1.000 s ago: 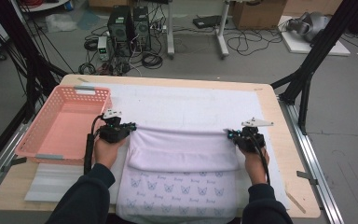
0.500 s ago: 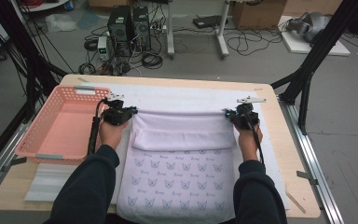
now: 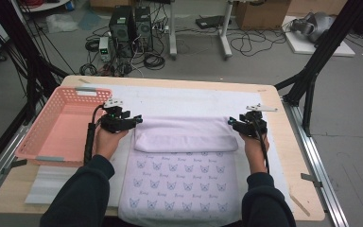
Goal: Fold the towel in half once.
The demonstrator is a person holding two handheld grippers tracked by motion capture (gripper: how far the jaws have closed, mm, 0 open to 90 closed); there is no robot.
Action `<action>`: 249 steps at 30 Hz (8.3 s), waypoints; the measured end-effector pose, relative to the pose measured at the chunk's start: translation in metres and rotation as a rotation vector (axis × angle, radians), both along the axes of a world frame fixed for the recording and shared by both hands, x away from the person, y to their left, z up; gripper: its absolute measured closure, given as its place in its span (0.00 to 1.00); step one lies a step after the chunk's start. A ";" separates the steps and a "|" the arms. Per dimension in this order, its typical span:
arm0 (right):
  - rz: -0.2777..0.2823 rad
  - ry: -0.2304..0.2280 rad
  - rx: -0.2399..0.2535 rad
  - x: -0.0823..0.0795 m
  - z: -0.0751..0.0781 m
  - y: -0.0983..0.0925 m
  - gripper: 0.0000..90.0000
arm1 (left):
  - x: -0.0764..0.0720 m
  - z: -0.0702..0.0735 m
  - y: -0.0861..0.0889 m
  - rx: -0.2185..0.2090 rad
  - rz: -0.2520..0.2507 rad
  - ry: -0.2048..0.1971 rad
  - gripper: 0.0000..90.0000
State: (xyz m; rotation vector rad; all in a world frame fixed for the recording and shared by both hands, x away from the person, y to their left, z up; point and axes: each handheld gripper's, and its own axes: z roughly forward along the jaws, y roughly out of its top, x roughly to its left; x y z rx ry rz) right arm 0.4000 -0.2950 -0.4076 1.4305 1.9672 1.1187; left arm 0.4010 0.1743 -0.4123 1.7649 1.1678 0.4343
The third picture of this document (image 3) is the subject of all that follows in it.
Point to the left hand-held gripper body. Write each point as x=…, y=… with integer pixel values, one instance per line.
x=115, y=123

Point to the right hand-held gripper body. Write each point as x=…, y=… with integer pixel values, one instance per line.
x=252, y=126

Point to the pink plastic basket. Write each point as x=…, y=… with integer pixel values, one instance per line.
x=63, y=135

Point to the pale purple printed towel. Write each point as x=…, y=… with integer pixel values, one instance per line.
x=182, y=176

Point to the person's left hand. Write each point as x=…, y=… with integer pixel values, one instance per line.
x=107, y=143

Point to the person's right hand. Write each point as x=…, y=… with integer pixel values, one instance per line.
x=255, y=153

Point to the white grid mat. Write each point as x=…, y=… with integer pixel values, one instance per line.
x=186, y=101

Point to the white power supply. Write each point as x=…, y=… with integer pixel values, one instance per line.
x=104, y=47

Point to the grey metal clamp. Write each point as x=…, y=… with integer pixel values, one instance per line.
x=17, y=164
x=310, y=179

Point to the white desk leg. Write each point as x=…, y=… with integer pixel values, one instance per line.
x=224, y=34
x=172, y=31

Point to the black computer tower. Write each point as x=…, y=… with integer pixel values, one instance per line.
x=121, y=28
x=143, y=28

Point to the white ribbed foam sheet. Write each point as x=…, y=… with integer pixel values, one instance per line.
x=53, y=186

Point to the thin wooden stick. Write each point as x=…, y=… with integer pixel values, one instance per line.
x=300, y=205

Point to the white power strip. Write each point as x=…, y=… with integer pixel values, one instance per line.
x=160, y=28

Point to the white floor board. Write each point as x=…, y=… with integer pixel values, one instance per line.
x=305, y=47

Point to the blue-grey floor sheet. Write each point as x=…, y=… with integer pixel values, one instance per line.
x=89, y=20

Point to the black flat box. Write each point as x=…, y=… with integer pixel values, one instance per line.
x=211, y=21

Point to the cardboard box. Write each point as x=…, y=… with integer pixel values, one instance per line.
x=107, y=3
x=261, y=15
x=318, y=6

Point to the clear plastic bag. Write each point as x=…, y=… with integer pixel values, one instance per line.
x=60, y=23

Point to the grey rounded device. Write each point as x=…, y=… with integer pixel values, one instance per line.
x=316, y=26

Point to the round white table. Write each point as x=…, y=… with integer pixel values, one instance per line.
x=50, y=5

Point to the aluminium rail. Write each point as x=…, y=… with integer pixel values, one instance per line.
x=0, y=164
x=321, y=176

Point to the black frame stand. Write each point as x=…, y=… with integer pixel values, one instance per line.
x=22, y=41
x=327, y=41

